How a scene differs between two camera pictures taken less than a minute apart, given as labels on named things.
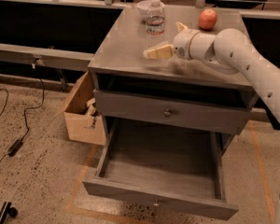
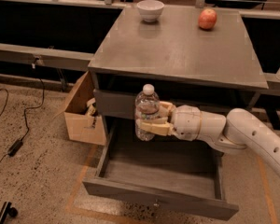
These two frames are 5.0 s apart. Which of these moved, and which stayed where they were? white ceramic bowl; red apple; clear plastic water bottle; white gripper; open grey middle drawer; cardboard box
Moved: white gripper; clear plastic water bottle
Stayed: red apple; white ceramic bowl; open grey middle drawer; cardboard box
